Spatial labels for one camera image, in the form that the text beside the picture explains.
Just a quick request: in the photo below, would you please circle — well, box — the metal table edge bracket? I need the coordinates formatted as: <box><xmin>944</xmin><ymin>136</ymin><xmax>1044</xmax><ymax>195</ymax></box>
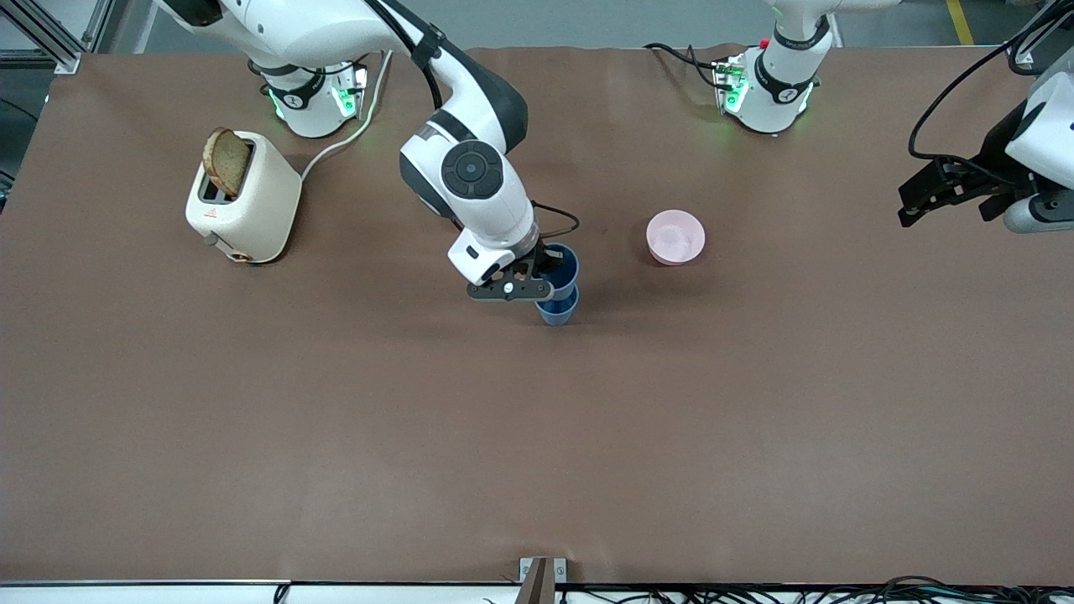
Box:
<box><xmin>519</xmin><ymin>557</ymin><xmax>568</xmax><ymax>604</ymax></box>

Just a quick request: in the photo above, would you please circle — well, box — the blue plastic cup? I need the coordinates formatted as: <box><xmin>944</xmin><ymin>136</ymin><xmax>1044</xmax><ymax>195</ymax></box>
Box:
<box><xmin>534</xmin><ymin>242</ymin><xmax>581</xmax><ymax>301</ymax></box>
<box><xmin>535</xmin><ymin>286</ymin><xmax>580</xmax><ymax>327</ymax></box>

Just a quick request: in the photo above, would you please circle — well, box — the brown toast slice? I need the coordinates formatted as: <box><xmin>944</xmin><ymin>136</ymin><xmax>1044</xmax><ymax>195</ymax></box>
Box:
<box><xmin>204</xmin><ymin>127</ymin><xmax>253</xmax><ymax>199</ymax></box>

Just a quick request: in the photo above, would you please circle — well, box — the black cable at left arm base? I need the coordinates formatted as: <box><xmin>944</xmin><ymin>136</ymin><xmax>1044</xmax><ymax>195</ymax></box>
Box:
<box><xmin>644</xmin><ymin>42</ymin><xmax>724</xmax><ymax>89</ymax></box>

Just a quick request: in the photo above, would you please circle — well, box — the aluminium frame profile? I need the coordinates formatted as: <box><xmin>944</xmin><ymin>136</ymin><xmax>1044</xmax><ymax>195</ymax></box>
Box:
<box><xmin>0</xmin><ymin>0</ymin><xmax>114</xmax><ymax>76</ymax></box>

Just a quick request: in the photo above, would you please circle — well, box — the black cable along right arm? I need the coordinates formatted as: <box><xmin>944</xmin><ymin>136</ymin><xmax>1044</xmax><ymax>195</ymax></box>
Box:
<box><xmin>362</xmin><ymin>0</ymin><xmax>446</xmax><ymax>112</ymax></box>

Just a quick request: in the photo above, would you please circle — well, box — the white toaster power cable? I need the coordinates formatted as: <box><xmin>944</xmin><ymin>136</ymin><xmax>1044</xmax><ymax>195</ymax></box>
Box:
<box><xmin>300</xmin><ymin>50</ymin><xmax>394</xmax><ymax>182</ymax></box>

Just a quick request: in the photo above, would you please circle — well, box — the pink bowl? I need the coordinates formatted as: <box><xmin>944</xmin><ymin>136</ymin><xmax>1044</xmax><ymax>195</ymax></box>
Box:
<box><xmin>646</xmin><ymin>210</ymin><xmax>706</xmax><ymax>267</ymax></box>

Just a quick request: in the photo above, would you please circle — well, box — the black cable looping to left gripper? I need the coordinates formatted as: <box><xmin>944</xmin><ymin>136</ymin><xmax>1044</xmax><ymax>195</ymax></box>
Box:
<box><xmin>909</xmin><ymin>0</ymin><xmax>1066</xmax><ymax>162</ymax></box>

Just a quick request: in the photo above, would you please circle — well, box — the white two-slot toaster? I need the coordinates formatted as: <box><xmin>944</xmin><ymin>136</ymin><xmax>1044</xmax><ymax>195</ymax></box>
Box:
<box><xmin>185</xmin><ymin>130</ymin><xmax>304</xmax><ymax>265</ymax></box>

